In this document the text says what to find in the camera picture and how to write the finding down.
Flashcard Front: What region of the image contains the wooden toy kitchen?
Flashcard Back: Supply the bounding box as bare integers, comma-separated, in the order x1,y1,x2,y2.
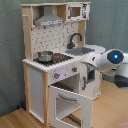
22,2,104,128

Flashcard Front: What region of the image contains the white oven door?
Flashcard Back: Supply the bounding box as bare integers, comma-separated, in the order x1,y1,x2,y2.
49,86,93,128

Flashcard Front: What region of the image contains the small metal pot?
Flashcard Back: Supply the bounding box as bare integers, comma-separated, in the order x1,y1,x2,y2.
38,51,53,62

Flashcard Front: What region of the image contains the black toy stovetop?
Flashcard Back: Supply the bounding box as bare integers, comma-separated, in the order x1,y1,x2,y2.
35,53,71,67

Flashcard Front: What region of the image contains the right red stove knob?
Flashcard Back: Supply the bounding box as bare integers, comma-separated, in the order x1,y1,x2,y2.
71,66,79,73

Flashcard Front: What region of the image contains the white cupboard door with dispenser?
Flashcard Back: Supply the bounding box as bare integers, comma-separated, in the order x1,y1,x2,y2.
79,64,101,100

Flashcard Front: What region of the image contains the grey range hood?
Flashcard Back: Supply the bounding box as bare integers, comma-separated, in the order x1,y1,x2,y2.
35,6,64,27

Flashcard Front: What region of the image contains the white toy microwave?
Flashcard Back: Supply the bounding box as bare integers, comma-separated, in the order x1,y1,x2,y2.
66,3,90,21

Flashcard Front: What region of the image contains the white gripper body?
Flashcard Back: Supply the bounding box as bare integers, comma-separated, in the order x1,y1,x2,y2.
81,52,99,68

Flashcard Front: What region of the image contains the grey toy sink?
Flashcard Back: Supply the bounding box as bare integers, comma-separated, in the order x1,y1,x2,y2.
66,47,94,56

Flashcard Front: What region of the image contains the black toy faucet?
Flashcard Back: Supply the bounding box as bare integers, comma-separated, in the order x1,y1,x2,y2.
67,33,82,49

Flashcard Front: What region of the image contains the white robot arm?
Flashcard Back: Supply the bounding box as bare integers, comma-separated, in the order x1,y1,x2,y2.
81,49,128,89

